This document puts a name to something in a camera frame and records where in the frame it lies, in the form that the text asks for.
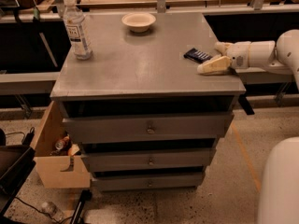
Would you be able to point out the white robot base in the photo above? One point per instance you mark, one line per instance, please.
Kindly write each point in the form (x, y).
(279, 196)

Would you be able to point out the top grey drawer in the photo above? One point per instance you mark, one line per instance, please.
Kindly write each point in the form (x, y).
(117, 129)

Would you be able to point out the clear plastic water bottle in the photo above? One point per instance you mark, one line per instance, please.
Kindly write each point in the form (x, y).
(76, 27)

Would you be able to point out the black tripod leg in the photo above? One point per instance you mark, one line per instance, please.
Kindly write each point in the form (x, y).
(85, 196)

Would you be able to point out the grey drawer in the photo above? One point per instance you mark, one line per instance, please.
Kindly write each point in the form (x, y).
(149, 159)
(150, 182)
(117, 129)

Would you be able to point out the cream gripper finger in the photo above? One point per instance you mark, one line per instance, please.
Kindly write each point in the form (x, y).
(224, 48)
(215, 65)

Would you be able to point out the middle grey drawer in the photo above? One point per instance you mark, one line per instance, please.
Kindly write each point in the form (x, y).
(149, 159)

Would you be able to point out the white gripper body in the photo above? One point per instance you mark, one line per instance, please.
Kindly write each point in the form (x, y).
(237, 55)

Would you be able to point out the white paper bowl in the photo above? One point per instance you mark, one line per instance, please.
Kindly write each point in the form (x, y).
(138, 22)

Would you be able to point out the plastic bottle on floor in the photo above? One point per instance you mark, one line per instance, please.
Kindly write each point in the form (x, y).
(52, 211)

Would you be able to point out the black bin at left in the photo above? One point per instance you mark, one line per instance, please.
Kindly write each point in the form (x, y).
(16, 163)

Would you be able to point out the bottom grey drawer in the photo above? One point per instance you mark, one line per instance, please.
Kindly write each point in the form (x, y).
(150, 182)

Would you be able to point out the cardboard box on floor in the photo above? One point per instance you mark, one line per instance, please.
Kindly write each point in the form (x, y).
(62, 171)

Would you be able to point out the bottle inside cardboard box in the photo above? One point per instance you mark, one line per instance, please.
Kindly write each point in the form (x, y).
(62, 143)

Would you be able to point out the dark blue rxbar wrapper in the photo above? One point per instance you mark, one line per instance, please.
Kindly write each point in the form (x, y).
(197, 55)

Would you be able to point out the grey drawer cabinet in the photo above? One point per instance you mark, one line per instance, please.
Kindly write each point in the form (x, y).
(134, 75)

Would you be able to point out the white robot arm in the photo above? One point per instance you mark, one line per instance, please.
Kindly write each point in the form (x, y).
(280, 57)

